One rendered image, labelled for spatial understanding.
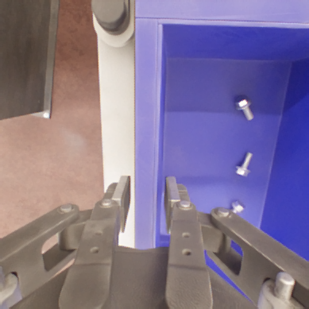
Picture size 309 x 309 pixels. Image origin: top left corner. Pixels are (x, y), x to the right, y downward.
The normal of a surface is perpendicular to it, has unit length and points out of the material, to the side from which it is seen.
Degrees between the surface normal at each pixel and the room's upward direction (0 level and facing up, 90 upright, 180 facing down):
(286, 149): 85
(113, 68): 0
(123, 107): 0
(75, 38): 0
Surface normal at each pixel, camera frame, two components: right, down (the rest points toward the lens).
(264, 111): 0.00, 0.29
